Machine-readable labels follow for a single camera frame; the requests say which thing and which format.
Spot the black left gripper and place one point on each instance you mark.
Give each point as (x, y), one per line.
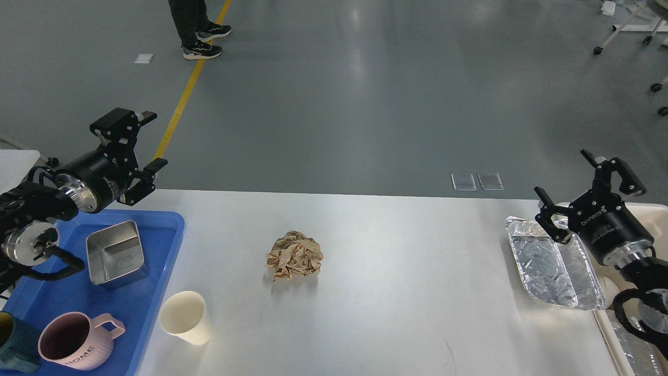
(99, 177)

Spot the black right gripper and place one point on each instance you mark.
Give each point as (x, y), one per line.
(599, 217)

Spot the stainless steel rectangular tin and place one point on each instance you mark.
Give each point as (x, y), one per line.
(115, 256)

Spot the pink mug dark inside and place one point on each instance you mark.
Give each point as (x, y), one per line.
(77, 341)

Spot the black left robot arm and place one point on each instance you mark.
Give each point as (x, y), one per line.
(30, 241)

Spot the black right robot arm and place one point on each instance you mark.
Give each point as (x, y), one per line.
(640, 310)

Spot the aluminium foil tray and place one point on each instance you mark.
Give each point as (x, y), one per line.
(561, 275)

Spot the clear floor plate right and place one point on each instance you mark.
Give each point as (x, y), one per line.
(490, 181)

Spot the clear floor plate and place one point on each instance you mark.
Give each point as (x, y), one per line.
(463, 182)
(490, 181)

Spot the white paper on floor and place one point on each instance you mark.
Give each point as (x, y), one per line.
(144, 58)

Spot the white side table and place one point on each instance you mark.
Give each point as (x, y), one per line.
(15, 164)

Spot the clear floor plate left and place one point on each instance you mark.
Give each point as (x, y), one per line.
(463, 182)

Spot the standing person legs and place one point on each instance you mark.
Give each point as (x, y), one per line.
(195, 30)

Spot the cream plastic bin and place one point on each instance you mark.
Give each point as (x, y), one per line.
(654, 218)

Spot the cream paper cup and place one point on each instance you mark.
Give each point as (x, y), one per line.
(186, 315)

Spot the crumpled brown paper ball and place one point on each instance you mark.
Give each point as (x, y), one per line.
(294, 254)

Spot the teal cup in tray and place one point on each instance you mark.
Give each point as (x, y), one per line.
(19, 345)

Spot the white wheeled cart frame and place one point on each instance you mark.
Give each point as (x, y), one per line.
(659, 11)

